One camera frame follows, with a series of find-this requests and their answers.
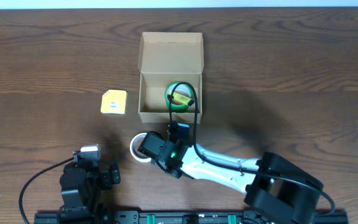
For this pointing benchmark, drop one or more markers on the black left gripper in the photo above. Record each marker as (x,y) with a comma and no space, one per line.
(111,176)

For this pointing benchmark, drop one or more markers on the green tape roll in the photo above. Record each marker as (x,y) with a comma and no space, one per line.
(183,89)

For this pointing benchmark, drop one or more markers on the yellow highlighter marker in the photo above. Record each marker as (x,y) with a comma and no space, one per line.
(180,99)

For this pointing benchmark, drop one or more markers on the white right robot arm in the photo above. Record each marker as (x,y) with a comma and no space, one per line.
(272,185)

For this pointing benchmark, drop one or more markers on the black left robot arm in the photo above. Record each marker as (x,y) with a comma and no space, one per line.
(82,183)

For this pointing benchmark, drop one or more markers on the clear tape roll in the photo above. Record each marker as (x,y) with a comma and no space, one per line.
(134,145)

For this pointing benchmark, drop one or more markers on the yellow sticky note pad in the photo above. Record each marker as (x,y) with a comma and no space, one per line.
(114,102)

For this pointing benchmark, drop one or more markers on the open cardboard box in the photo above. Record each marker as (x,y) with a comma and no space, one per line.
(164,58)

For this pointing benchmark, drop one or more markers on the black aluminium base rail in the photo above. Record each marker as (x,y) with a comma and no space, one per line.
(135,217)

